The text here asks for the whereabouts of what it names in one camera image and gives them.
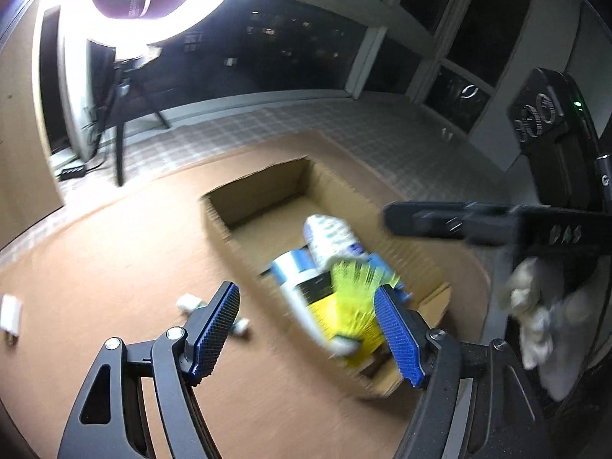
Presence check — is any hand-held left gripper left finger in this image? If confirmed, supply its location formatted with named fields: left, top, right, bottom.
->
left=57, top=281, right=241, bottom=459

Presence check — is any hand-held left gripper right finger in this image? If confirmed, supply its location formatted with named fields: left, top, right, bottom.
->
left=374, top=286, right=546, bottom=459

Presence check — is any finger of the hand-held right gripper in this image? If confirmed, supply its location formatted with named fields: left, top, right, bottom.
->
left=384, top=200, right=524, bottom=248

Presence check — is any yellow notebook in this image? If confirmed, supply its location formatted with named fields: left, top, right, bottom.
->
left=306, top=291, right=393, bottom=369

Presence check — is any blue plastic piece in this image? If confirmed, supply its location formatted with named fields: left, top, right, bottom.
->
left=366, top=252, right=414, bottom=304

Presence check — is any yellow shuttlecock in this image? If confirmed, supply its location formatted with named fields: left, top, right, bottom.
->
left=330, top=258, right=402, bottom=357

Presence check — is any white sunscreen bottle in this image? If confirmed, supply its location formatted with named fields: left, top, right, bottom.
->
left=270, top=249, right=345, bottom=350

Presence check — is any printed tissue pack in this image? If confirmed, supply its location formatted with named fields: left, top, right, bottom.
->
left=303, top=214, right=369, bottom=269

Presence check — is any cardboard box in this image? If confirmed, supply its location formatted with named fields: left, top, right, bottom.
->
left=200, top=155, right=452, bottom=400

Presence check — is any person's right hand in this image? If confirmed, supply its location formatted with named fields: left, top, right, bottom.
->
left=497, top=256, right=596, bottom=401

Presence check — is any green white glue stick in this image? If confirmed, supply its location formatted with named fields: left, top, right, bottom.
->
left=176, top=294, right=250, bottom=338

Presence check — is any black tripod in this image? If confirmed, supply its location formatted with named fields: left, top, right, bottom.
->
left=98, top=55, right=172, bottom=187

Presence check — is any white framed panel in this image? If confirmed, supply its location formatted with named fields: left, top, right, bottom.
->
left=57, top=38, right=118, bottom=162

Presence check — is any light wood panel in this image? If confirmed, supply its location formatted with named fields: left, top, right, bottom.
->
left=0, top=0, right=65, bottom=244

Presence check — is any white wall charger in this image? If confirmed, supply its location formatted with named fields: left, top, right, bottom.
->
left=0, top=294, right=24, bottom=345

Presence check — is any white ring light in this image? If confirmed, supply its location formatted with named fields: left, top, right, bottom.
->
left=45, top=0, right=249, bottom=58

